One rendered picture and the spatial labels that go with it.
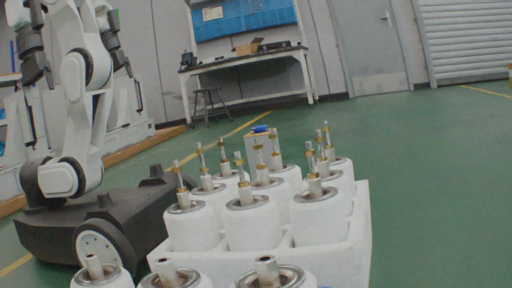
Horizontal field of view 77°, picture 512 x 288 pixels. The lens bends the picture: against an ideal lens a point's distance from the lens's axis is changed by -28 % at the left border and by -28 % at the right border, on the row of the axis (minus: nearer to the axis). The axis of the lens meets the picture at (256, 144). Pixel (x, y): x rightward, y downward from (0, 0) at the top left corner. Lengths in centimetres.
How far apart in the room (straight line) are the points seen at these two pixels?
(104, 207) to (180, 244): 38
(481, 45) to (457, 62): 55
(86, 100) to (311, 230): 78
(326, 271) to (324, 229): 7
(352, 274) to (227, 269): 21
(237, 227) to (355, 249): 20
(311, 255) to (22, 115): 265
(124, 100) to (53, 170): 320
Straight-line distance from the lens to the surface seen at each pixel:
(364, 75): 581
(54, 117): 352
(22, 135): 309
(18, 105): 310
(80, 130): 128
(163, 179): 135
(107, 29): 154
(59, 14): 133
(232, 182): 96
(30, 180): 149
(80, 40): 128
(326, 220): 68
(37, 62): 110
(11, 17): 118
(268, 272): 42
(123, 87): 455
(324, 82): 584
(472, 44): 607
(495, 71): 620
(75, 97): 123
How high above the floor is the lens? 45
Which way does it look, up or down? 8 degrees down
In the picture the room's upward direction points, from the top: 11 degrees counter-clockwise
